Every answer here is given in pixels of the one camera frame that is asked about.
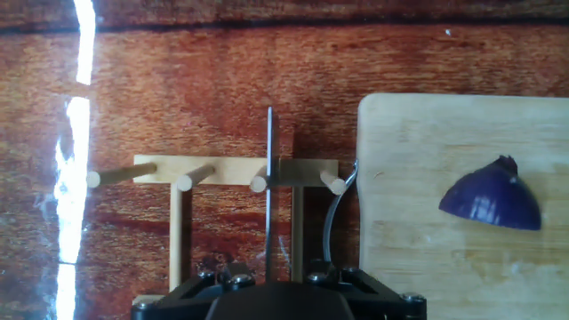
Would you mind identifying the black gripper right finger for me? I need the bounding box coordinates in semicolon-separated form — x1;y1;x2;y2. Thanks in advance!
303;259;428;320

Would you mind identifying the bamboo cutting board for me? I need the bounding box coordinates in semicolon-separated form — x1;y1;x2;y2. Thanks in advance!
322;92;569;320

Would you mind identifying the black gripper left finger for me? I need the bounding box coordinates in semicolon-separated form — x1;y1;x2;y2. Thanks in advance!
131;260;258;320

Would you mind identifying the steel cleaver knife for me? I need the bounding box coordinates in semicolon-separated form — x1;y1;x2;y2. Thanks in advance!
265;106;282;284

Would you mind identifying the purple onion wedge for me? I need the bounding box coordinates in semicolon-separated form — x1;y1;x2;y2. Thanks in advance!
438;154;542;231

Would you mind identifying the wooden peg rack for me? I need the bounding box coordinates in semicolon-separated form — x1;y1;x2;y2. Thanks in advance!
86;154;348;308

